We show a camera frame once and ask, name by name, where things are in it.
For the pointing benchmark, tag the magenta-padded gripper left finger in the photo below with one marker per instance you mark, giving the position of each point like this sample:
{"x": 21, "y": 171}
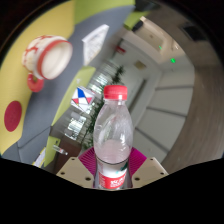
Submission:
{"x": 75, "y": 171}

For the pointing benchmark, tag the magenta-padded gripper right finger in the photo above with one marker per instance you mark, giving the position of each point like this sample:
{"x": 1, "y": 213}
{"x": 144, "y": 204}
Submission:
{"x": 150, "y": 170}

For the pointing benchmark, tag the clear red-capped water bottle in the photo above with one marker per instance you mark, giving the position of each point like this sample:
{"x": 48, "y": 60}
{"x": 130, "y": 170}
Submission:
{"x": 113, "y": 153}

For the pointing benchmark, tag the red blue white cube box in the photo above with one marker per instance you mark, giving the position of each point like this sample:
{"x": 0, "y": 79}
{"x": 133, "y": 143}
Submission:
{"x": 82, "y": 96}

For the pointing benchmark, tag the grey and lime bench seating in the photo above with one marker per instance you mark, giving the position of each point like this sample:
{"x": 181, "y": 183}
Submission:
{"x": 43, "y": 100}

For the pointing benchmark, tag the flat round red coaster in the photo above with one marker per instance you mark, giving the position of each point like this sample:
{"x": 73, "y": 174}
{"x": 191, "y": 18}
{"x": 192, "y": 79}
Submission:
{"x": 13, "y": 116}

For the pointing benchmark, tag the row of potted green plants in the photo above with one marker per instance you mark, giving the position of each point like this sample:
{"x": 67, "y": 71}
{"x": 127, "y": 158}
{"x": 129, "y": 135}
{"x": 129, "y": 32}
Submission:
{"x": 115, "y": 78}

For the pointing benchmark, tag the white and red mug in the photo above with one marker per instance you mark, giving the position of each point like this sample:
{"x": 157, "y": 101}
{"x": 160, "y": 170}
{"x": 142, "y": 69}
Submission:
{"x": 53, "y": 60}

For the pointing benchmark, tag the red fire extinguisher cabinet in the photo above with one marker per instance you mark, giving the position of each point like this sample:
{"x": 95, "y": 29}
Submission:
{"x": 120, "y": 49}

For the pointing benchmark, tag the white printed magazine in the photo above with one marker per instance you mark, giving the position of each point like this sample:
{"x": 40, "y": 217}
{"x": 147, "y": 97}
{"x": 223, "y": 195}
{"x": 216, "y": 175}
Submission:
{"x": 95, "y": 43}

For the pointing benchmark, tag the framed wall picture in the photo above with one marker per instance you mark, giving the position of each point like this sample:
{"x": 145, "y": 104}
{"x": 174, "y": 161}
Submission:
{"x": 140, "y": 65}

